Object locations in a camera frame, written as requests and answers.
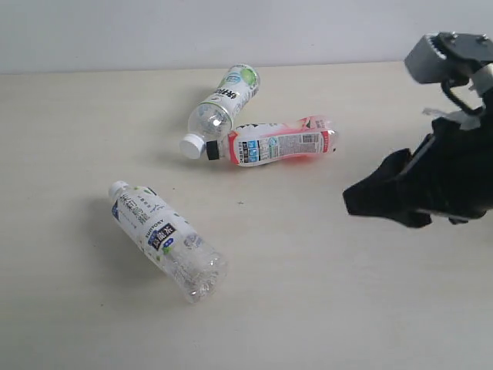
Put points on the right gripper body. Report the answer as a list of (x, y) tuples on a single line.
[(450, 174)]

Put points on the green label clear bottle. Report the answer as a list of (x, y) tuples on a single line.
[(213, 118)]

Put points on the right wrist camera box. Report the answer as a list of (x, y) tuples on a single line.
[(442, 56)]

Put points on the pink label black-cap bottle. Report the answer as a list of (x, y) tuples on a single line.
[(256, 144)]

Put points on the Suntory white label bottle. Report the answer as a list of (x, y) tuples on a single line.
[(168, 240)]

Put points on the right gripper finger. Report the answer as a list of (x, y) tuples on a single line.
[(377, 195)]

